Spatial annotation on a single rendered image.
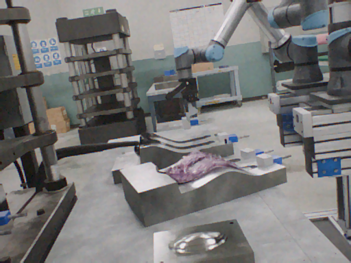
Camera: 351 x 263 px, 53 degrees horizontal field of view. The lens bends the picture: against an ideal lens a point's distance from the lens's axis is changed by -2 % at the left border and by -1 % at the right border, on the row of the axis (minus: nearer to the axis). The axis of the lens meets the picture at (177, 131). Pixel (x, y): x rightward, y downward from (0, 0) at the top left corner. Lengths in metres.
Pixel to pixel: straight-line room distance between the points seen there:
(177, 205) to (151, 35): 7.03
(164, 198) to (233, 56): 7.11
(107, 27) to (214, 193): 4.48
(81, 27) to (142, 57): 2.76
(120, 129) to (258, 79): 3.84
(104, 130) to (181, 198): 4.50
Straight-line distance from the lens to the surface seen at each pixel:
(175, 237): 0.83
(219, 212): 1.07
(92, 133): 5.55
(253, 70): 8.13
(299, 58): 1.86
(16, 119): 1.69
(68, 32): 5.51
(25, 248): 1.17
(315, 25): 1.13
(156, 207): 1.04
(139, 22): 7.99
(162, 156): 1.42
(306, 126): 1.36
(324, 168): 1.47
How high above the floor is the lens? 1.27
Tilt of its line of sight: 12 degrees down
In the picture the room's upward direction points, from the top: 9 degrees counter-clockwise
